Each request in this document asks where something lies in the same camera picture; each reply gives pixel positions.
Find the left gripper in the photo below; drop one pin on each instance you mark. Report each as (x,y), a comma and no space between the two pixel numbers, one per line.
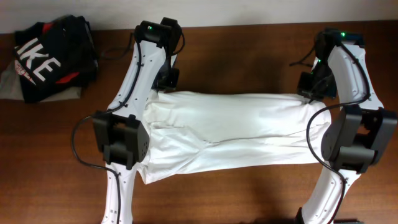
(172,79)

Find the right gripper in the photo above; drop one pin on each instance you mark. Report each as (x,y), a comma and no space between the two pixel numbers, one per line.
(311,94)

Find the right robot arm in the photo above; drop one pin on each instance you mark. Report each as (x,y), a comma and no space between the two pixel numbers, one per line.
(357,139)

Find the grey folded garment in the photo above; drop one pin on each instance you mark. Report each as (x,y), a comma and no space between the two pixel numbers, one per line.
(11,88)

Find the white polo shirt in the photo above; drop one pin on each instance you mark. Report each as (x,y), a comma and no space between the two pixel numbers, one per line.
(195,132)

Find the black folded shirt white letters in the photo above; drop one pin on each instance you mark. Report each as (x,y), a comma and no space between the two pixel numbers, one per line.
(54,56)

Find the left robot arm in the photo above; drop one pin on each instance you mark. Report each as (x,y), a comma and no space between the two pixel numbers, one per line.
(120,133)

